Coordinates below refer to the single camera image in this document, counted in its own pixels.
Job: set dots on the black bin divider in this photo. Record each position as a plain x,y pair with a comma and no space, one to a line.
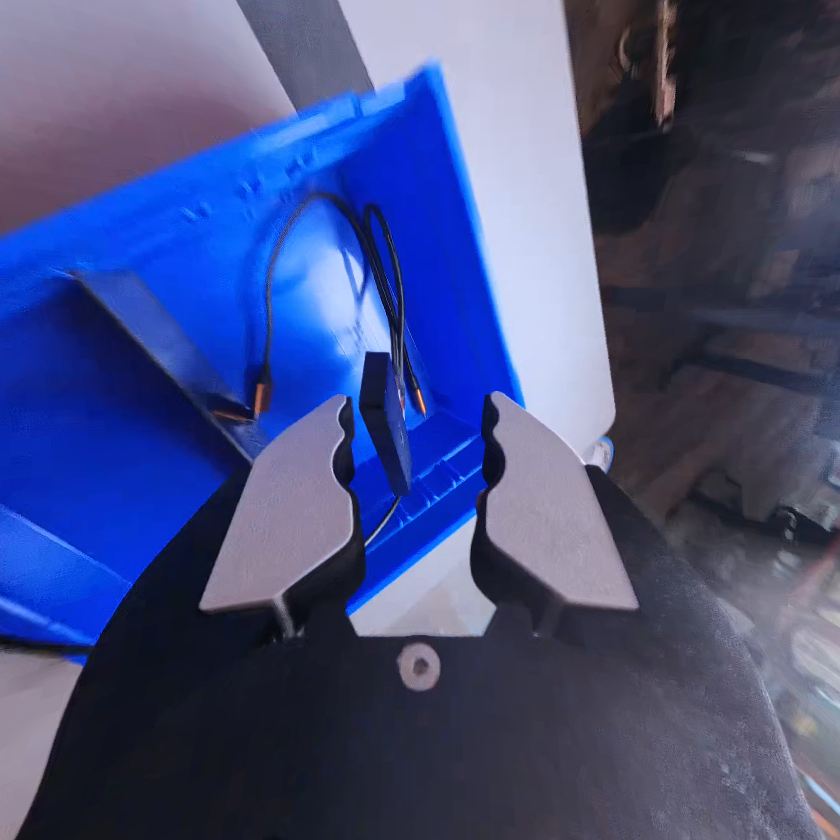
151,328

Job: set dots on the slim black USB hub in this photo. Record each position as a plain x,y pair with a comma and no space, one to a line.
387,426

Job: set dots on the blue plastic bin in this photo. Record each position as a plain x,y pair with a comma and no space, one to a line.
98,426

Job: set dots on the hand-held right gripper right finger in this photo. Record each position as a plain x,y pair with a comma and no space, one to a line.
551,518

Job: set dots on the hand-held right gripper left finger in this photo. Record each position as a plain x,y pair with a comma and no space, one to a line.
289,518

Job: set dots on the blue tape roll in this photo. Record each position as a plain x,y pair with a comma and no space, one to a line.
604,453

